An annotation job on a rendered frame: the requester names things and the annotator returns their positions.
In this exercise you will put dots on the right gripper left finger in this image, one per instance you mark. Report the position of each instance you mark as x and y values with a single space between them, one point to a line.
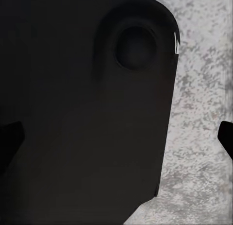
11 138

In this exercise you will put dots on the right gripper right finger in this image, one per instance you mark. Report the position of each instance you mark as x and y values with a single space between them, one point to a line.
225 136

